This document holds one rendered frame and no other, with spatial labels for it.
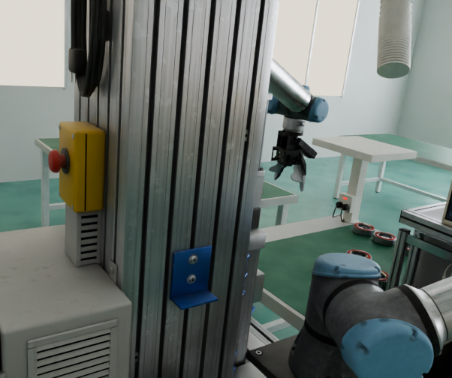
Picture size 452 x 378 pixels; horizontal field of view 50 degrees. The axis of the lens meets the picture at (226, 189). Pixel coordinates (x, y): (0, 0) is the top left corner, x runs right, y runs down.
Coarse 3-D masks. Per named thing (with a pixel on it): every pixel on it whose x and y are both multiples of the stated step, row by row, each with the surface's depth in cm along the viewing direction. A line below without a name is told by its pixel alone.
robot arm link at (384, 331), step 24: (360, 288) 78; (408, 288) 74; (432, 288) 74; (336, 312) 77; (360, 312) 72; (384, 312) 71; (408, 312) 70; (432, 312) 70; (336, 336) 75; (360, 336) 69; (384, 336) 67; (408, 336) 67; (432, 336) 69; (360, 360) 69; (384, 360) 69; (408, 360) 69; (432, 360) 69
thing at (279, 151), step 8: (280, 136) 164; (288, 136) 161; (296, 136) 164; (280, 144) 162; (288, 144) 162; (296, 144) 164; (272, 152) 166; (280, 152) 164; (288, 152) 161; (296, 152) 163; (280, 160) 164; (288, 160) 163; (296, 160) 165
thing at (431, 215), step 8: (408, 208) 171; (416, 208) 172; (424, 208) 174; (432, 208) 174; (440, 208) 175; (400, 216) 169; (408, 216) 166; (416, 216) 164; (424, 216) 165; (432, 216) 166; (440, 216) 166; (408, 224) 167; (416, 224) 164; (424, 224) 162; (432, 224) 159; (440, 224) 158; (432, 232) 160; (440, 232) 158; (448, 232) 155; (448, 240) 156
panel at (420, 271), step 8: (432, 240) 176; (448, 248) 172; (424, 256) 180; (432, 256) 177; (424, 264) 180; (432, 264) 177; (440, 264) 175; (448, 264) 172; (416, 272) 183; (424, 272) 180; (432, 272) 177; (440, 272) 175; (448, 272) 172; (416, 280) 183; (424, 280) 180; (432, 280) 178; (416, 288) 184
